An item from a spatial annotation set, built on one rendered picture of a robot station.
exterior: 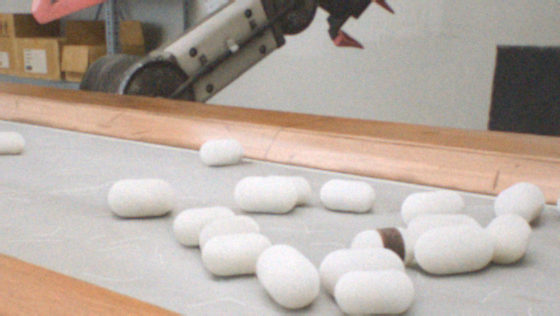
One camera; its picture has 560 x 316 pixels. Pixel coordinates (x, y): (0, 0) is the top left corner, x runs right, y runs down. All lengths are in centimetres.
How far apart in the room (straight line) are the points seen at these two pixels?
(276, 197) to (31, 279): 20
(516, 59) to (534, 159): 200
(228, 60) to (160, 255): 78
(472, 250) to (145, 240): 16
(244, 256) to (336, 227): 10
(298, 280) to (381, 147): 27
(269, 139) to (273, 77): 244
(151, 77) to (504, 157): 62
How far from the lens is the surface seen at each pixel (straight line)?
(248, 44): 115
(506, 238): 37
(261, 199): 43
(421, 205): 41
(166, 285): 33
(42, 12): 73
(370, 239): 34
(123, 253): 37
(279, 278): 29
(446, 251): 34
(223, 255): 33
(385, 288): 29
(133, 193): 43
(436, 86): 265
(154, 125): 69
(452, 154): 53
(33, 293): 26
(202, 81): 110
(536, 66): 249
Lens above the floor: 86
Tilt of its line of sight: 14 degrees down
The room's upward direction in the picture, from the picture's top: straight up
